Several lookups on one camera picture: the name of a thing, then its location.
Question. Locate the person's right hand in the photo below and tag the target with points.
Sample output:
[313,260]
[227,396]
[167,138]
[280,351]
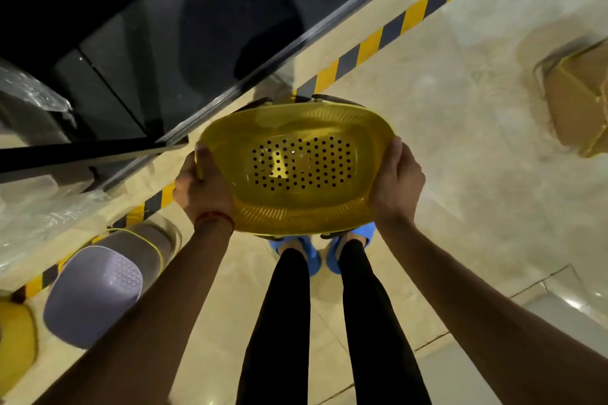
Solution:
[399,191]

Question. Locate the person's left hand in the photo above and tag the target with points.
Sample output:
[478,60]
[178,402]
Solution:
[204,191]

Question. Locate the yellow plastic basket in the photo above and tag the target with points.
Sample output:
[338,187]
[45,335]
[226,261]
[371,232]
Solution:
[16,347]
[294,124]

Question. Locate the black metal shelf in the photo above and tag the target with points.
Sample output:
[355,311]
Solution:
[71,158]

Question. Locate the purple plastic basket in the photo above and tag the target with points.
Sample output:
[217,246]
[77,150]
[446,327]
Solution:
[90,295]

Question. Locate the tan plastic basket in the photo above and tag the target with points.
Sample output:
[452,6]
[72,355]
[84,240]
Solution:
[579,105]

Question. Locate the person's left forearm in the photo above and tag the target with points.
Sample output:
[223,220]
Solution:
[142,324]

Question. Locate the person's right forearm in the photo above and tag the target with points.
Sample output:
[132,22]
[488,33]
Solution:
[475,314]

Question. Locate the blue slipper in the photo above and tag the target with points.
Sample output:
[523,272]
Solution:
[314,257]
[366,231]

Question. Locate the black trousers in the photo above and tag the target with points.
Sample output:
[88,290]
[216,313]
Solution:
[275,347]

